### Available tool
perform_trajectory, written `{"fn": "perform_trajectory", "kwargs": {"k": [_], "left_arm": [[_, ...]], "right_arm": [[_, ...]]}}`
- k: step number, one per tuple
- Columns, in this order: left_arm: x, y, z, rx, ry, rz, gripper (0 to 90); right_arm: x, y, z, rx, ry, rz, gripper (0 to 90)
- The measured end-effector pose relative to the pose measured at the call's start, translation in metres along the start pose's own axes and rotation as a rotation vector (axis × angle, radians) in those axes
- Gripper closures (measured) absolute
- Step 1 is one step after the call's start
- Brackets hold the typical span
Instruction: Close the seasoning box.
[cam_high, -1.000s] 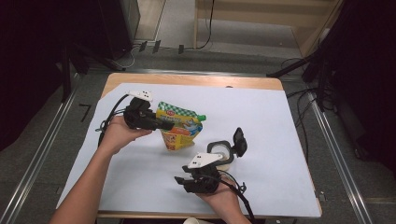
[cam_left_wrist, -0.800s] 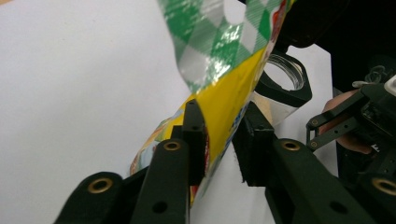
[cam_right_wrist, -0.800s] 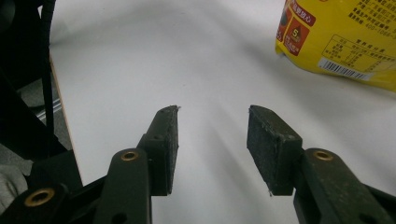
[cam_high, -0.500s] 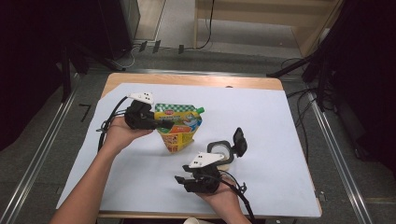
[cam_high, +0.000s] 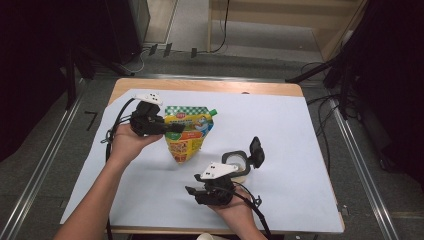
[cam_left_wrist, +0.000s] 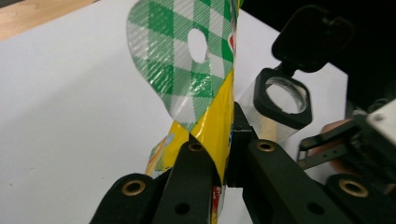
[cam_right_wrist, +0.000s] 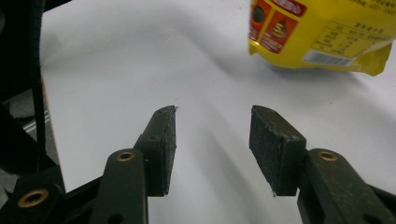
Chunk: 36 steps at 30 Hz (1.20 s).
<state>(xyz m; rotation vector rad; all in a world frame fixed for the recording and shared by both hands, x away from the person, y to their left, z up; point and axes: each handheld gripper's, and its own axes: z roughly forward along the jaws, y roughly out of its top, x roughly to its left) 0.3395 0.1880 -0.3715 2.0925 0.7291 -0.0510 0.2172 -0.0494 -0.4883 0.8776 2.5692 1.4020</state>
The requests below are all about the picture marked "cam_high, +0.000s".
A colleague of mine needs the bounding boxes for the wooden table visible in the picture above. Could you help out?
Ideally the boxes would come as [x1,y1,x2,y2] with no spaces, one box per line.
[99,77,346,235]

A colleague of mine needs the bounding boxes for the black cabinet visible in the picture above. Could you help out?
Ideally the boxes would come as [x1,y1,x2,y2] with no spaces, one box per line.
[78,0,151,66]

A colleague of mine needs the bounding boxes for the glass jar with black lid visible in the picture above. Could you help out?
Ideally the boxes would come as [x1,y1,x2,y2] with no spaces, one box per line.
[221,135,266,185]

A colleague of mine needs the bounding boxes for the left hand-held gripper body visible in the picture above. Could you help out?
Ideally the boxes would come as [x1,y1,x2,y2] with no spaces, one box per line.
[129,92,167,137]

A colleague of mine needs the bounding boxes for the long metal floor rail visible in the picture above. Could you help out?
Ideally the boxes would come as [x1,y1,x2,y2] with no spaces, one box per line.
[328,96,401,240]
[0,89,84,240]

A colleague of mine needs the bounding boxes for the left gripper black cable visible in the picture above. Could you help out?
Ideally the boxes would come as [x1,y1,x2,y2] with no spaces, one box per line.
[100,97,138,240]

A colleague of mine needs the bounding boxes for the person's left hand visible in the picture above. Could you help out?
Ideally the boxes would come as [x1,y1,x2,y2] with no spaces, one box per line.
[108,123,164,168]

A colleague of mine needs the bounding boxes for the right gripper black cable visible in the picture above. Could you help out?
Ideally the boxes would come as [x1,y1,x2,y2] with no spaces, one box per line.
[229,181,273,240]

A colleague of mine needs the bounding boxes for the black floor cables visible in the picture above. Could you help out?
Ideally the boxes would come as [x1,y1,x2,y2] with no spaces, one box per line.
[300,60,349,176]

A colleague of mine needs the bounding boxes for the yellow green spout pouch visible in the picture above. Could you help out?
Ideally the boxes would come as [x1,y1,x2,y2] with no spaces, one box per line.
[164,105,219,164]

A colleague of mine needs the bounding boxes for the short metal floor rail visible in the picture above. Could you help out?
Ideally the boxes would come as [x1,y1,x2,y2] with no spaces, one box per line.
[93,73,288,84]

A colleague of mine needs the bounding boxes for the white floor cable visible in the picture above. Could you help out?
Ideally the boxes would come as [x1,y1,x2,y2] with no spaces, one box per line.
[118,47,152,75]

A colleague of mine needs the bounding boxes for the white table sheet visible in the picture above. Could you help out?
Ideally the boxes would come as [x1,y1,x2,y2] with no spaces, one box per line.
[59,88,345,234]

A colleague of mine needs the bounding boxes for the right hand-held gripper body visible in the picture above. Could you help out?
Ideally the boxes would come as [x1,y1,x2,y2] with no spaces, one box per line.
[193,162,240,206]

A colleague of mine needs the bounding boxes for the person's right hand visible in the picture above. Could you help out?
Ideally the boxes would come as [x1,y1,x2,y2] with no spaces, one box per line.
[206,189,258,232]

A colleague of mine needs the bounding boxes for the dark curtain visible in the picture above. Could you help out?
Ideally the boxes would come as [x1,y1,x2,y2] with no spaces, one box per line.
[333,0,424,188]
[0,0,79,163]

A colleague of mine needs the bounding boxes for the black tripod stand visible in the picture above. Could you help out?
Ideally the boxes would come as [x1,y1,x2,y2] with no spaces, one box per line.
[284,33,361,119]

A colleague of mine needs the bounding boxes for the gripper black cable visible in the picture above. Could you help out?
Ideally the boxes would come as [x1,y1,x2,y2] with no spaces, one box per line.
[100,97,138,240]
[229,181,273,240]

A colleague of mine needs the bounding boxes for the light wooden frame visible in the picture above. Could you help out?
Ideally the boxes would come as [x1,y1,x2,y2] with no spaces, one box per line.
[207,0,368,63]

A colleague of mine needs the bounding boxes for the hanging black cable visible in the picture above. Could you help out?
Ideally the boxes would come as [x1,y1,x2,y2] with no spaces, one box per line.
[196,0,232,55]

